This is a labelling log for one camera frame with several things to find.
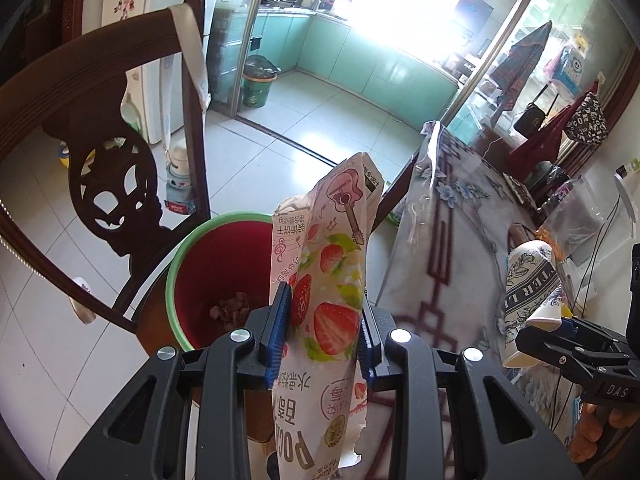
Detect water bottle with grey strap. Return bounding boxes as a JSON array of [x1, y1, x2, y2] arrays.
[[160, 4, 211, 216]]

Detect crumpled brown paper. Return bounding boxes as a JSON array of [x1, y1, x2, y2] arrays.
[[209, 292, 256, 331]]

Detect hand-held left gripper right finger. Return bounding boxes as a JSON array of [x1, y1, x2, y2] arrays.
[[357, 290, 583, 480]]

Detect dark carved wooden chair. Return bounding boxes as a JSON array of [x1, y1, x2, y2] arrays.
[[0, 0, 276, 443]]

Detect blue wall appliance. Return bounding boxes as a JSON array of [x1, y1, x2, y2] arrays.
[[452, 0, 493, 36]]

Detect person's right hand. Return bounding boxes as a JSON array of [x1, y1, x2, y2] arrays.
[[569, 402, 640, 465]]

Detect patterned hanging cloth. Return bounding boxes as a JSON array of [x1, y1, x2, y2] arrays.
[[492, 20, 553, 111]]

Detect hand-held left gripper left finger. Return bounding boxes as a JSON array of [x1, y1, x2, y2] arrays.
[[59, 282, 293, 480]]

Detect brown snack packet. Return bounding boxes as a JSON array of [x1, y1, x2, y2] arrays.
[[507, 225, 538, 251]]

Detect red bin with green rim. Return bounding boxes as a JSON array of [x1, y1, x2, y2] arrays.
[[165, 212, 281, 353]]

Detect black handbag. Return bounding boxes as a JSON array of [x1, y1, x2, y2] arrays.
[[512, 102, 548, 136]]

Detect green bucket with bag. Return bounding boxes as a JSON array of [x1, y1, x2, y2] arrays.
[[241, 55, 278, 109]]

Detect teal kitchen cabinets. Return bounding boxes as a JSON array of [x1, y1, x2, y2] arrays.
[[250, 10, 461, 131]]

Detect glass sliding door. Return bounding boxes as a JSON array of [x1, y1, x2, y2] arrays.
[[207, 0, 266, 118], [440, 0, 636, 151]]

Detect black white-lettered bag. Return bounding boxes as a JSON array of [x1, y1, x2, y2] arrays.
[[565, 92, 608, 146]]

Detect clear plastic bag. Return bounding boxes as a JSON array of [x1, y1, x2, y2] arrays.
[[542, 175, 621, 261]]

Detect strawberry print snack packet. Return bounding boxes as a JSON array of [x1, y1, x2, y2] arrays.
[[267, 152, 386, 480]]

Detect printed paper cup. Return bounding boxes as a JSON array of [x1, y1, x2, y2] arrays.
[[501, 241, 568, 368]]

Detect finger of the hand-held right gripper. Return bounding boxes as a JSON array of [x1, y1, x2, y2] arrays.
[[516, 317, 636, 363], [542, 350, 640, 401]]

